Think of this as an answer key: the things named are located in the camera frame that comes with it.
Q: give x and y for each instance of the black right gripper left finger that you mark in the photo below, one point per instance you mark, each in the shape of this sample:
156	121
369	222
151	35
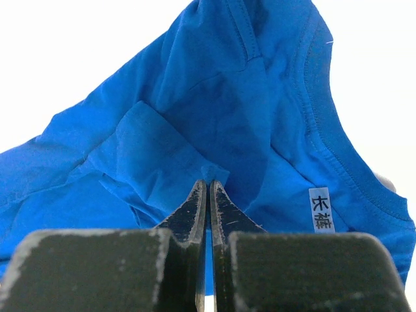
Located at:
158	269

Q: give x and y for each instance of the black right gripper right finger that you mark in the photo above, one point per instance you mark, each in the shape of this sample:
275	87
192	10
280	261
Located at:
259	271

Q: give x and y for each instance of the blue t shirt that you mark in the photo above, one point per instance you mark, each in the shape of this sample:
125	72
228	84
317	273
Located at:
234	91

